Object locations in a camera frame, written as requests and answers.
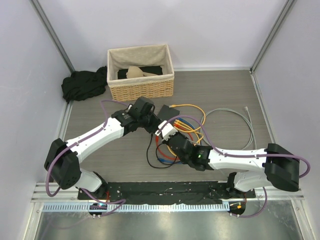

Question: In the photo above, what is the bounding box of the black network switch box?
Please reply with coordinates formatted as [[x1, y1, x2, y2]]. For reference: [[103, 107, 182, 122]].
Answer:
[[157, 104, 180, 121]]

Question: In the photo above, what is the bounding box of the red ethernet cable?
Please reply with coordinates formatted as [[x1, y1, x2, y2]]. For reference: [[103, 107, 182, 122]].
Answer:
[[154, 121, 193, 161]]

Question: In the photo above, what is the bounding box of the black ethernet cable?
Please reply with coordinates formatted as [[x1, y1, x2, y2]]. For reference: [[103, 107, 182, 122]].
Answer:
[[146, 132, 179, 170]]

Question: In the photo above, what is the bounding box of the yellow ethernet cable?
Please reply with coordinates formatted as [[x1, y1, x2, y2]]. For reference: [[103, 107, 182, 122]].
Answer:
[[169, 103, 206, 131], [174, 121, 205, 146], [166, 122, 198, 157]]

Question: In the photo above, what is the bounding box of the blue ethernet cable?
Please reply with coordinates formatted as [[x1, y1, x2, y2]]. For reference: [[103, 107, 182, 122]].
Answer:
[[158, 119, 201, 165]]

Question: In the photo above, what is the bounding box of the long grey ethernet cable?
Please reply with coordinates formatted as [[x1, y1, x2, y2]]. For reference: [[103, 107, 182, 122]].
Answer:
[[199, 106, 258, 151]]

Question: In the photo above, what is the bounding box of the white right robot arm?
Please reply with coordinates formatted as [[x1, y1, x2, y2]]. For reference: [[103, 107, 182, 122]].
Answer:
[[162, 132, 300, 198]]

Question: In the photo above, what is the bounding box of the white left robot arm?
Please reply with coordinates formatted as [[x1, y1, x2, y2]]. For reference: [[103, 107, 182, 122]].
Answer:
[[44, 96, 161, 200]]

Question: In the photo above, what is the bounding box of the wicker basket with liner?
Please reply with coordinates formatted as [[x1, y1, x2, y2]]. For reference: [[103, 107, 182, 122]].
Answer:
[[106, 44, 175, 101]]

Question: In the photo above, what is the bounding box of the beige object in basket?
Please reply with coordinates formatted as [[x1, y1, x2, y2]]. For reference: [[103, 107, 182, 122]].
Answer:
[[126, 66, 157, 79]]

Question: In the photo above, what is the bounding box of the black cloth in basket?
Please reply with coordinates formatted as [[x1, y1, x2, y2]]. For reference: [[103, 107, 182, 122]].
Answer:
[[117, 66, 163, 80]]

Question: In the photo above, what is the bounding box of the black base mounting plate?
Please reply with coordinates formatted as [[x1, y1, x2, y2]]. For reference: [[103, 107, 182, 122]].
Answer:
[[77, 181, 256, 205]]

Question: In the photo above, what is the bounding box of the black cloth pile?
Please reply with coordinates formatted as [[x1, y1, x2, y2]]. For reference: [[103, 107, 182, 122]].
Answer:
[[61, 66, 108, 103]]

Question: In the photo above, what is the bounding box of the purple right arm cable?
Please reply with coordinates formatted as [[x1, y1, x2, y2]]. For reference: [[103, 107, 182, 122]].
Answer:
[[159, 114, 312, 218]]

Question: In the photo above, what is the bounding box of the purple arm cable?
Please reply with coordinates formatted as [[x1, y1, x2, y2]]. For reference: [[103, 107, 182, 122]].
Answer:
[[45, 99, 136, 217], [159, 114, 312, 218]]

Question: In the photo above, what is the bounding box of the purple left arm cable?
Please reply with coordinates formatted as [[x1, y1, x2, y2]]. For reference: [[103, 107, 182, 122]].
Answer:
[[45, 99, 136, 217]]

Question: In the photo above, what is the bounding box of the aluminium front rail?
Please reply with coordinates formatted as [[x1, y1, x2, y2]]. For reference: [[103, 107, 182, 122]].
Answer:
[[31, 181, 304, 215]]

